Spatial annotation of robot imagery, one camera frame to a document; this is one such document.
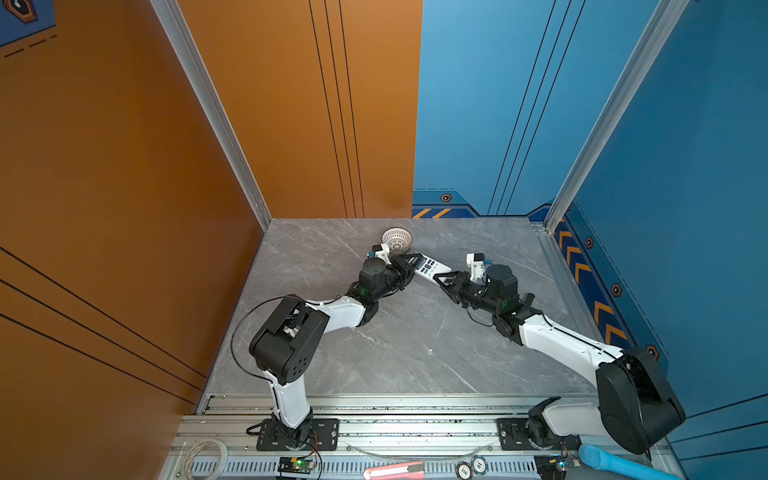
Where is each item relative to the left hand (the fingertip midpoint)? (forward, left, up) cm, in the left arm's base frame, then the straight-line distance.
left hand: (426, 255), depth 84 cm
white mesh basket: (+23, +8, -17) cm, 30 cm away
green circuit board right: (-47, -29, -21) cm, 59 cm away
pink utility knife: (-48, +4, -20) cm, 52 cm away
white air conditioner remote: (-3, -1, -1) cm, 4 cm away
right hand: (-7, -1, -1) cm, 8 cm away
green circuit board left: (-47, +32, -22) cm, 61 cm away
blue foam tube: (-46, -37, -16) cm, 61 cm away
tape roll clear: (-47, +57, -20) cm, 76 cm away
